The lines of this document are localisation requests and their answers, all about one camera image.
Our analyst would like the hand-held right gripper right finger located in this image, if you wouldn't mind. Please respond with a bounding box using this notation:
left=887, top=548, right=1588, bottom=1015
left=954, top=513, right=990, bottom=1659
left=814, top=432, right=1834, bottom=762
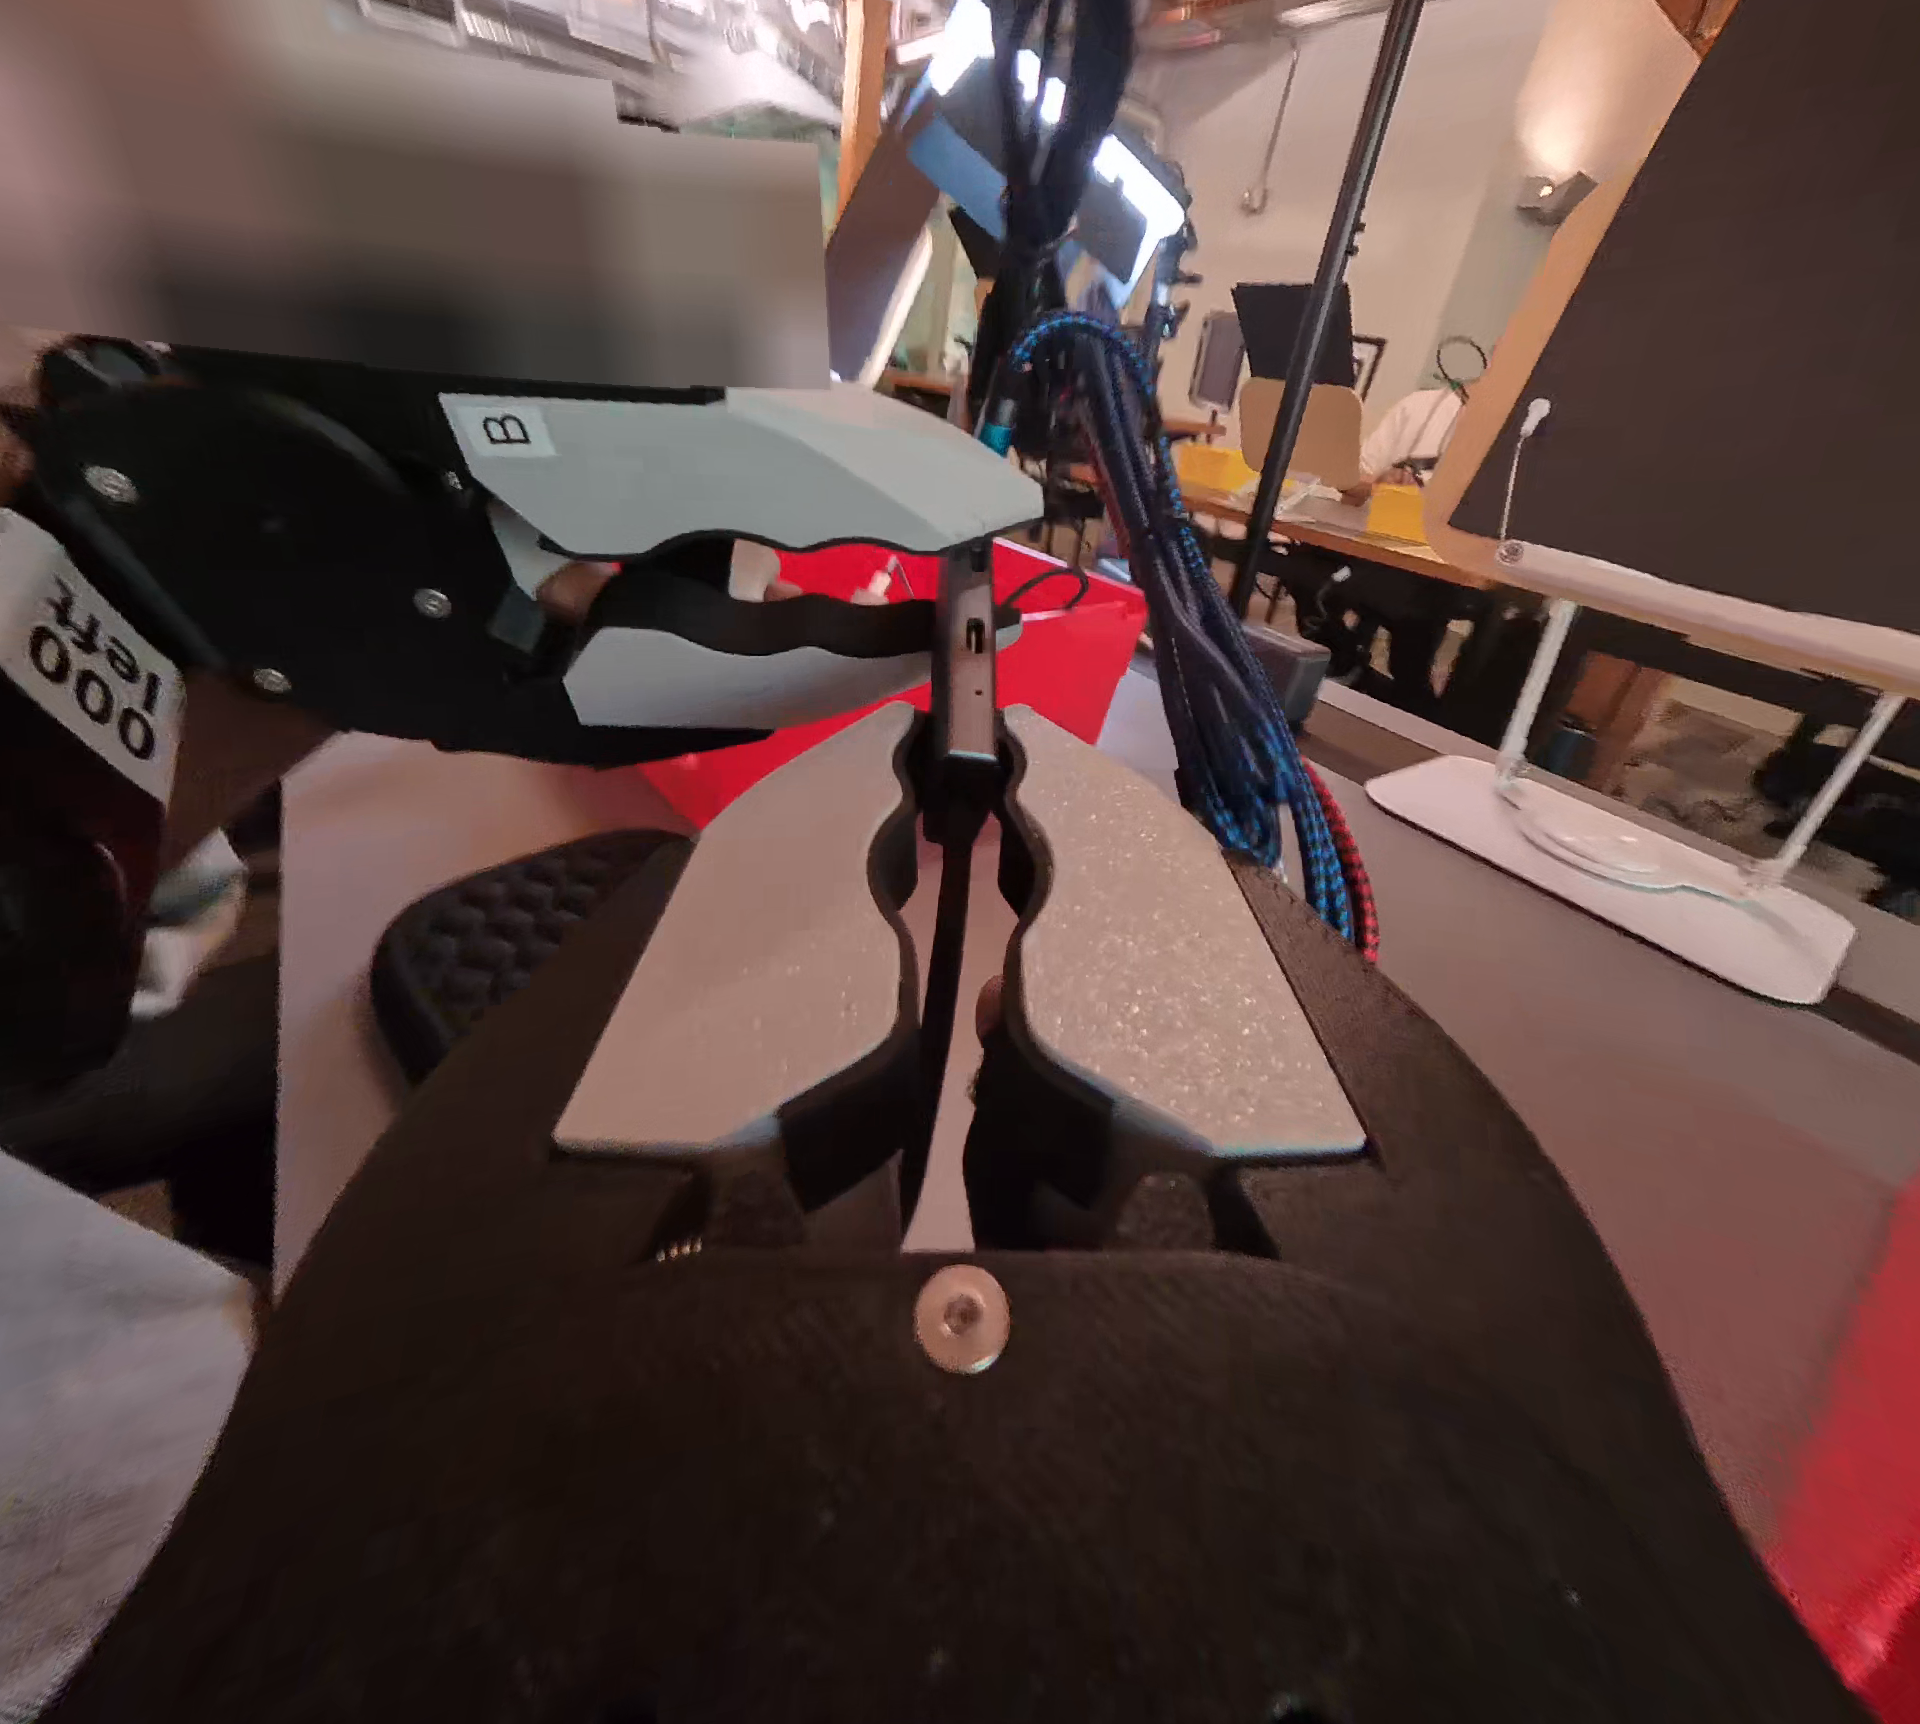
left=964, top=706, right=1370, bottom=1253

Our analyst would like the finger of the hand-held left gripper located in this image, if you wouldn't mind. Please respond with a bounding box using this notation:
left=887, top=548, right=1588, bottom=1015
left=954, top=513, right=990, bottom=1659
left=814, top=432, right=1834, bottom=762
left=440, top=387, right=1048, bottom=561
left=563, top=622, right=1031, bottom=734

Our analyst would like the black microphone on pole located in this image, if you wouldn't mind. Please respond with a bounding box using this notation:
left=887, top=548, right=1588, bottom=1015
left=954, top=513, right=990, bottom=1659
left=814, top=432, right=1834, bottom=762
left=1230, top=0, right=1486, bottom=615

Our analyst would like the person's pale clothing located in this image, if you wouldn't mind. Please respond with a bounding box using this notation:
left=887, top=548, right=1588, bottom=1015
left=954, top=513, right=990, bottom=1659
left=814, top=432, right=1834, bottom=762
left=0, top=1144, right=264, bottom=1724

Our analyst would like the black panel with wooden frame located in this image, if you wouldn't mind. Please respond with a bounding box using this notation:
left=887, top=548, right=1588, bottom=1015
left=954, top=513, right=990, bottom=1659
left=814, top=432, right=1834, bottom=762
left=1423, top=0, right=1920, bottom=646

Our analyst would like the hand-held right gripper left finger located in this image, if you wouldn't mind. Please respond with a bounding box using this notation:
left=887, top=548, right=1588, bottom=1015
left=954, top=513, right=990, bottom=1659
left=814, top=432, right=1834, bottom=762
left=552, top=701, right=923, bottom=1253

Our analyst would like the dark grey small box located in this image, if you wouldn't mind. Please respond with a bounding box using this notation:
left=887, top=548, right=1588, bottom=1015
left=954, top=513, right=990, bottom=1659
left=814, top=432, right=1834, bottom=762
left=1242, top=633, right=1335, bottom=724

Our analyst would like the black honeycomb wrist rest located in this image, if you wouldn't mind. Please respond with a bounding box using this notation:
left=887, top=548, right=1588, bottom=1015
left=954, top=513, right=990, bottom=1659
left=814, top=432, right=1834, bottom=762
left=370, top=828, right=691, bottom=1088

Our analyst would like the led light panel on stand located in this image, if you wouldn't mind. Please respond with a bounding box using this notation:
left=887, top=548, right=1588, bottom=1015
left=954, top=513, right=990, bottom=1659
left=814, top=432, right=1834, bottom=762
left=902, top=0, right=1200, bottom=407

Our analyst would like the person's left hand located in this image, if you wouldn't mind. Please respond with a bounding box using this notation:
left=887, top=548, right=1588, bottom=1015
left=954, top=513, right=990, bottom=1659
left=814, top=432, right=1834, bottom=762
left=156, top=680, right=452, bottom=880

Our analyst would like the red plastic bin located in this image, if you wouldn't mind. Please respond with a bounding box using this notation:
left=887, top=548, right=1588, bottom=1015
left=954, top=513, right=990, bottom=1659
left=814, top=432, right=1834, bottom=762
left=639, top=538, right=1151, bottom=835
left=1763, top=1175, right=1920, bottom=1724

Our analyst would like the black monitor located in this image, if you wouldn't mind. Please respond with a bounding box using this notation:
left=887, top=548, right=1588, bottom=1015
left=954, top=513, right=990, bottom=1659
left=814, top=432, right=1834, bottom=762
left=1230, top=281, right=1361, bottom=395

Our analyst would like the red braided cable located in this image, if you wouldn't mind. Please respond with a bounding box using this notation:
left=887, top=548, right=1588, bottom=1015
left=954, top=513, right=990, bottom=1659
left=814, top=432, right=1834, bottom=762
left=1293, top=762, right=1386, bottom=962

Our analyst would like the white stand with clear legs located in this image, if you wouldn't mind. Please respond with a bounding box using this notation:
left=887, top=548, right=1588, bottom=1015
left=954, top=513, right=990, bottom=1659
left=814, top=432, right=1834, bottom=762
left=1367, top=395, right=1920, bottom=1006

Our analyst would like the blue braided cable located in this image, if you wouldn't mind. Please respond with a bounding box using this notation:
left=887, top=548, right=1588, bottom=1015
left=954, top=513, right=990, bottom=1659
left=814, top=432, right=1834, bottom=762
left=959, top=0, right=1361, bottom=954

